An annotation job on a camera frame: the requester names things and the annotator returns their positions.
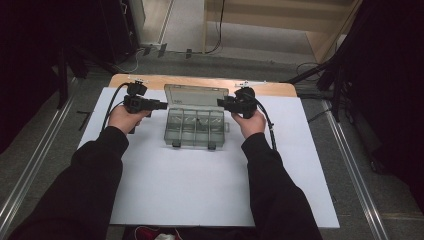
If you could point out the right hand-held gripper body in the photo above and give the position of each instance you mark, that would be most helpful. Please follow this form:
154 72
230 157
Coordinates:
245 101

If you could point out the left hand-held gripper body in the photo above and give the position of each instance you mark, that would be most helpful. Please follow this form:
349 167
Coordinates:
135 98

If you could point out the clear plastic compartment box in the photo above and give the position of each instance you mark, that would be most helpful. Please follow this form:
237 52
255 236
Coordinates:
196 120

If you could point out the person's left hand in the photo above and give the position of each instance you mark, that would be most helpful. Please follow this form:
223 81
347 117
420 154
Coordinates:
125 120

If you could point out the person's right hand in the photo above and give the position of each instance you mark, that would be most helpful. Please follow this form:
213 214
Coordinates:
250 125

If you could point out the black cabinet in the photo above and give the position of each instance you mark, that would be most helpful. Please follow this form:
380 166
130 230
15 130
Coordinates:
118 30

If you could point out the black stand with dark curtain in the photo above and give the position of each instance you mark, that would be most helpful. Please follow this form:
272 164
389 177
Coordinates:
62 80

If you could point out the white table cover sheet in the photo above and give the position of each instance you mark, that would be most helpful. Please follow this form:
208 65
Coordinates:
186 186

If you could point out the black tripod stand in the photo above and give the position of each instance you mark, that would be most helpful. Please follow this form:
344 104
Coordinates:
335 76

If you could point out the red and white cloth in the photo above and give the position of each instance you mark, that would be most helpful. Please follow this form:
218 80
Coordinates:
156 235

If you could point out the light wooden frame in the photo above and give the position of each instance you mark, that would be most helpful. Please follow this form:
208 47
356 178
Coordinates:
266 23

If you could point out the metal floor rail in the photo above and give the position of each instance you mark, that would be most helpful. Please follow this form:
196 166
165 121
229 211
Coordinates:
360 180
30 170

